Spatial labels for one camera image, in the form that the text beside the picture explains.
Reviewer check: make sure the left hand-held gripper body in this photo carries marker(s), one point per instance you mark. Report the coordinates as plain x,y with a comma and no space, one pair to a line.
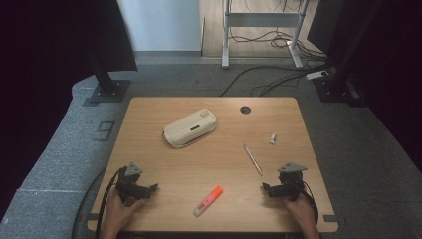
127,187

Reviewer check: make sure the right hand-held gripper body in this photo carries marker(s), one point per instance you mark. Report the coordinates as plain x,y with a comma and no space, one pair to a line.
292,184

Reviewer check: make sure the silver pen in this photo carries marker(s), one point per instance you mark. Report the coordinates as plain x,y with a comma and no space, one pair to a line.
253,160

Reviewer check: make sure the cream zip pencil case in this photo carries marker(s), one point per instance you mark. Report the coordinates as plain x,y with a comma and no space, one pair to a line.
185,130

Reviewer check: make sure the black tape strip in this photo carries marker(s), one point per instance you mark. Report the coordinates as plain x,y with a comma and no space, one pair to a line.
94,217

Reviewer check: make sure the orange highlighter marker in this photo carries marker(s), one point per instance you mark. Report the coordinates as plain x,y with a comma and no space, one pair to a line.
208,200

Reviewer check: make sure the round black table grommet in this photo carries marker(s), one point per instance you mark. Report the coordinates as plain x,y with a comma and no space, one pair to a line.
245,110

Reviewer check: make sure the black stand with square base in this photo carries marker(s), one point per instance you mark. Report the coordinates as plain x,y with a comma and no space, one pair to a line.
107,88

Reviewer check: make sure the black stand with heavy base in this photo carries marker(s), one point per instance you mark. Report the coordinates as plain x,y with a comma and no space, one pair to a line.
335,88

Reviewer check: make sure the white power strip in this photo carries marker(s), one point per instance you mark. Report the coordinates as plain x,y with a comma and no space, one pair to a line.
316,75

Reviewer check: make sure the black hanging curtain panel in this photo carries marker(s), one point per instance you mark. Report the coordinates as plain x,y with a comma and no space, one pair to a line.
109,36

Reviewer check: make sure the white metal desk frame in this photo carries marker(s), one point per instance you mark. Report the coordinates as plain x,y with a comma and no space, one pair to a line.
262,20

